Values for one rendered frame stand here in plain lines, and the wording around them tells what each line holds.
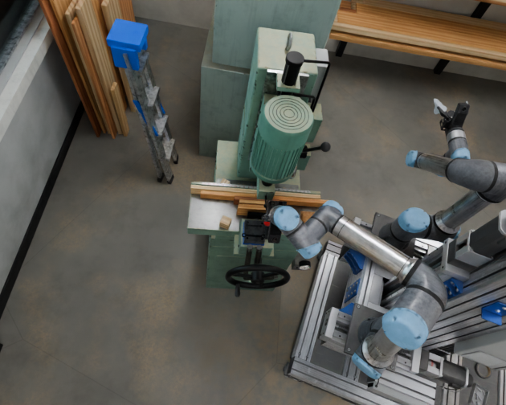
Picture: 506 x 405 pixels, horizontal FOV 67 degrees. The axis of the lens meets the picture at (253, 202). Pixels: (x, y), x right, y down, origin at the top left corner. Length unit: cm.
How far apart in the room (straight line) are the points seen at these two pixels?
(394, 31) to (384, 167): 106
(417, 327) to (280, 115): 75
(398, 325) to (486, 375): 167
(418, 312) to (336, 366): 126
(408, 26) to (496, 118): 134
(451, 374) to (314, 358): 73
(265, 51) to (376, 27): 203
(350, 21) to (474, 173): 208
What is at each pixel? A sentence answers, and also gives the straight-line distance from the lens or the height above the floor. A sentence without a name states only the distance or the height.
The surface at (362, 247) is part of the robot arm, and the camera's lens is 129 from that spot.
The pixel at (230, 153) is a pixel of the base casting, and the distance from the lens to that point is 205.
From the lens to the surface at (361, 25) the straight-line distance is 340.
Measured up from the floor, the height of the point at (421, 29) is 63.
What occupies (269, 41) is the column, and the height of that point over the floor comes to 152.
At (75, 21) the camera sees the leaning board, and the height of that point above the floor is 98.
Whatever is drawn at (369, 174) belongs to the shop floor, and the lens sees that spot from 324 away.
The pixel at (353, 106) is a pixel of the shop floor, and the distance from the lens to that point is 365.
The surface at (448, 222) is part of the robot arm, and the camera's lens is 185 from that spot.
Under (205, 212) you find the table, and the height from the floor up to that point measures 90.
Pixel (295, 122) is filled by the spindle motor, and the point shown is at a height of 150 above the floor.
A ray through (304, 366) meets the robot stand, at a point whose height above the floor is 23.
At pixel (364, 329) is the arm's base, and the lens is 176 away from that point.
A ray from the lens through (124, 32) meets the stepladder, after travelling 210.
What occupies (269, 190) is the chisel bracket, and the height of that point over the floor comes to 107.
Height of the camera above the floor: 246
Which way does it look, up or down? 60 degrees down
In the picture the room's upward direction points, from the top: 16 degrees clockwise
